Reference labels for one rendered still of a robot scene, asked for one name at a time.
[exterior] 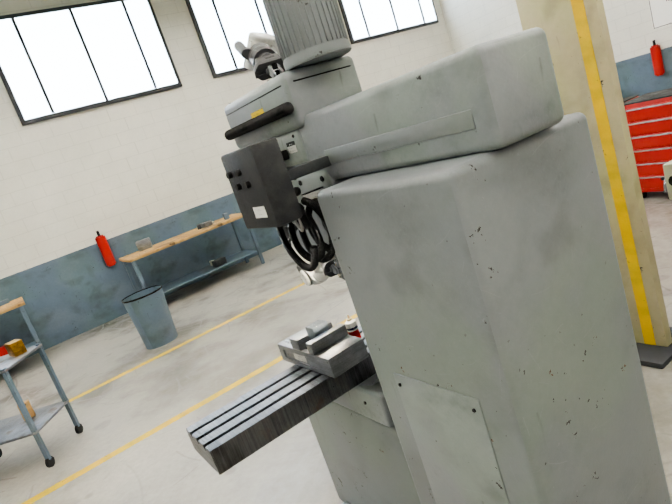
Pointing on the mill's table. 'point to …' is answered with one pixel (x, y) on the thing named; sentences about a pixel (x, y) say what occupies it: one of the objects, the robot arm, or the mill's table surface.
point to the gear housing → (292, 142)
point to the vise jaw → (299, 340)
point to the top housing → (280, 89)
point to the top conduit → (260, 120)
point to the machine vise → (327, 352)
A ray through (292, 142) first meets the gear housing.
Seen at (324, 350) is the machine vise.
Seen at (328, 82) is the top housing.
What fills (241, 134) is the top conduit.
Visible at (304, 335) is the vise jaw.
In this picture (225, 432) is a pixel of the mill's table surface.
